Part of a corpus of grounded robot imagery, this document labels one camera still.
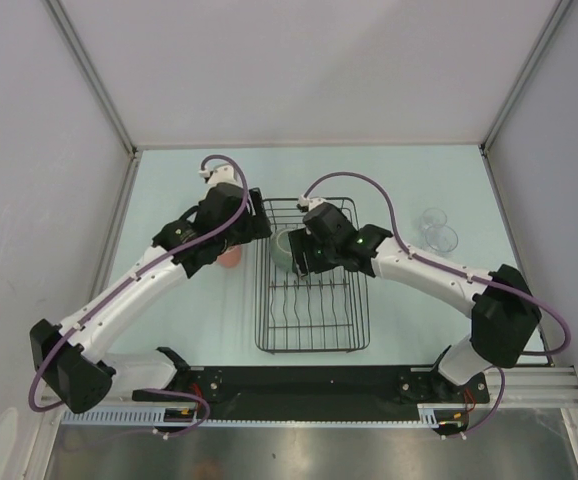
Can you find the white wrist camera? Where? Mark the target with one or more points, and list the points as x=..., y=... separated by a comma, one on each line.
x=221, y=174
x=307, y=204

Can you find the black wire dish rack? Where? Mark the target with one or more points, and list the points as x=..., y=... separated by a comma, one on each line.
x=326, y=312

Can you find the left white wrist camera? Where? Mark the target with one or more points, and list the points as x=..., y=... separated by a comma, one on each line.
x=221, y=174

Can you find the tall clear faceted glass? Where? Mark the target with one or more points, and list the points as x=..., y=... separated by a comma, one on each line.
x=441, y=239

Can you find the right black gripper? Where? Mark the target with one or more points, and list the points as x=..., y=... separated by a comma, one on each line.
x=301, y=240

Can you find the pink mug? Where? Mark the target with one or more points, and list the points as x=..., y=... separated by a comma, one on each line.
x=231, y=257

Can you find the small clear faceted glass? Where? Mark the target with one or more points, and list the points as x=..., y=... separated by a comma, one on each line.
x=433, y=217

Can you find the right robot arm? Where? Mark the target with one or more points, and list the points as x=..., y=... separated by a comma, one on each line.
x=497, y=303

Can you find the white slotted cable duct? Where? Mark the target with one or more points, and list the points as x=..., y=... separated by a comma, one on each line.
x=179, y=417

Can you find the green ceramic cup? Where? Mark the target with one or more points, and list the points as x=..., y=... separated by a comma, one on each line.
x=280, y=250

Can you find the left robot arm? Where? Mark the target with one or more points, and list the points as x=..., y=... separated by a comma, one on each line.
x=70, y=356

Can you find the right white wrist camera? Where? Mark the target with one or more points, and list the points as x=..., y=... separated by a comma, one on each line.
x=307, y=204

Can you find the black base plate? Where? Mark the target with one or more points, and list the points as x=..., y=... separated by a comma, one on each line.
x=320, y=393

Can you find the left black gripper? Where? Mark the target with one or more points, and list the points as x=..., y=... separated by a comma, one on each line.
x=257, y=225

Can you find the aluminium frame rail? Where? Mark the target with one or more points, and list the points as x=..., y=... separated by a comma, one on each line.
x=540, y=387

